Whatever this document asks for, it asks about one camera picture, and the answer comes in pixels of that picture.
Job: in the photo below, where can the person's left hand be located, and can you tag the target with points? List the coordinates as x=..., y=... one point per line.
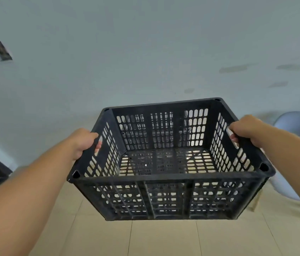
x=82, y=142

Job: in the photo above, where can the person's right hand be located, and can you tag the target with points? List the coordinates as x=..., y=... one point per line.
x=248, y=129

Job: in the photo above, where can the person's left thumb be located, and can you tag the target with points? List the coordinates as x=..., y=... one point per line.
x=92, y=134

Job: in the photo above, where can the person's left forearm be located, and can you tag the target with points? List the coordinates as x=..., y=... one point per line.
x=24, y=197

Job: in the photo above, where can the person's right thumb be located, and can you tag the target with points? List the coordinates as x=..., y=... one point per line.
x=234, y=127

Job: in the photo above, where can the person's right forearm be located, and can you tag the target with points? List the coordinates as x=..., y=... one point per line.
x=293, y=167

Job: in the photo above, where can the grey plastic chair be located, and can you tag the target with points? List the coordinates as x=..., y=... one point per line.
x=293, y=157

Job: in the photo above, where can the black plastic crate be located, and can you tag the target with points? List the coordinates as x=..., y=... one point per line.
x=166, y=178

